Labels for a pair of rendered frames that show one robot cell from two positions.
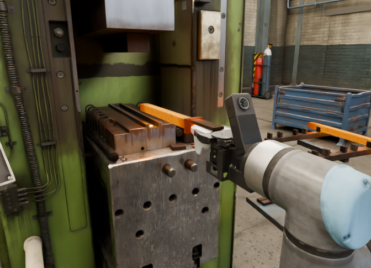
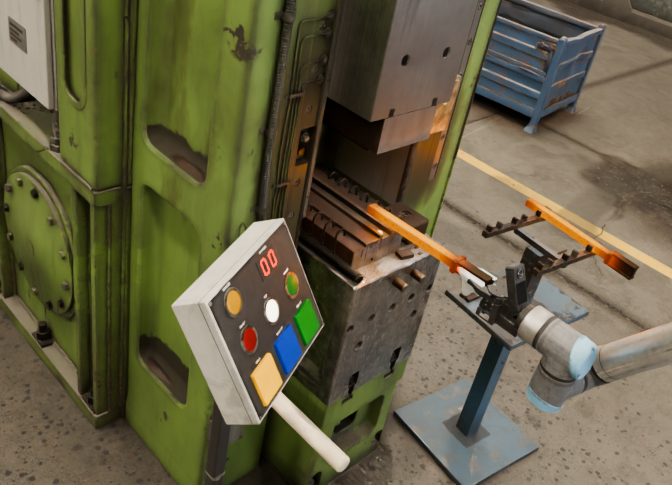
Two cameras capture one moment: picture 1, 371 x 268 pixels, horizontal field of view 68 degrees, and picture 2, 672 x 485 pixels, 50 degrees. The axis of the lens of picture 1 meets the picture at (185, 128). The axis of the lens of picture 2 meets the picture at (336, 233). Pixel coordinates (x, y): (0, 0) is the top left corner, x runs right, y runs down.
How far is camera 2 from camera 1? 134 cm
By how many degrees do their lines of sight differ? 26
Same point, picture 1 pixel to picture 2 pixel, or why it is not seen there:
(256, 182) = (528, 337)
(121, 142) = (357, 257)
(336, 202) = (577, 360)
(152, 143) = (380, 252)
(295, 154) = (556, 325)
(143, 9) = (409, 127)
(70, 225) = not seen: hidden behind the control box
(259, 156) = (532, 321)
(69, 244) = not seen: hidden behind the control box
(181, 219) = (392, 325)
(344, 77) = not seen: outside the picture
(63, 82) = (296, 189)
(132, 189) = (365, 306)
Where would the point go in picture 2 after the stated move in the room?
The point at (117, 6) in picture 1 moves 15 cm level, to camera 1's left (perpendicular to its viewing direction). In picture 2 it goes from (390, 132) to (330, 129)
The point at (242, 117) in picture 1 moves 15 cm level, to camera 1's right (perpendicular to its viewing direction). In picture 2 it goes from (518, 285) to (573, 284)
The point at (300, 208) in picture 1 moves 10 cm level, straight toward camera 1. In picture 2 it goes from (556, 358) to (559, 389)
